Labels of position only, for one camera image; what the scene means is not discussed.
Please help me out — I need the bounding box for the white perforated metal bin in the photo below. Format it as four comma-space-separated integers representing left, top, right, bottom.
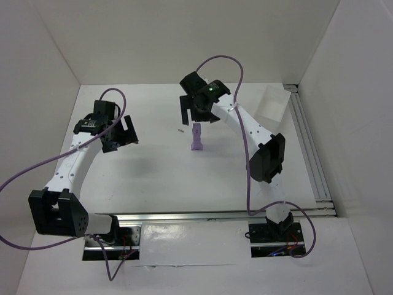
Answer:
254, 85, 291, 123

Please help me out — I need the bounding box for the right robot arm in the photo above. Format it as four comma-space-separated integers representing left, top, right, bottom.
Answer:
179, 71, 294, 239

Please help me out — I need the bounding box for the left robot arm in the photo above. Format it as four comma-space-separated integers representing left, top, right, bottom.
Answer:
28, 100, 138, 242

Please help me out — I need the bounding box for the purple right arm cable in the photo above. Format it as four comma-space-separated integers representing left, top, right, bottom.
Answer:
196, 55, 317, 259

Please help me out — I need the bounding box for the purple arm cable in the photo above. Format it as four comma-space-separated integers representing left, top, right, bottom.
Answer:
0, 88, 141, 281
196, 55, 317, 259

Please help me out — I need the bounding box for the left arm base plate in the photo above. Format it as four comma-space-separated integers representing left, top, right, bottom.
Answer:
82, 224, 141, 261

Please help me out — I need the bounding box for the aluminium rail front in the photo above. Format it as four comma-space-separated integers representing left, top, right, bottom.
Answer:
115, 207, 337, 222

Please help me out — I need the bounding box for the aluminium rail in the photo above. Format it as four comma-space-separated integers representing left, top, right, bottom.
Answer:
115, 207, 337, 222
284, 84, 337, 218

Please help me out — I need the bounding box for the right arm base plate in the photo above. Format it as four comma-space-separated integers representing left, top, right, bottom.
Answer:
244, 222, 306, 258

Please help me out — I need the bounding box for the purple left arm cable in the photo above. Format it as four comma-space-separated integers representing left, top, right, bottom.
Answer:
0, 88, 141, 281

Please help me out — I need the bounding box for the aluminium rail right side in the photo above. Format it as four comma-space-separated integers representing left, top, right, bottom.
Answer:
284, 84, 337, 218

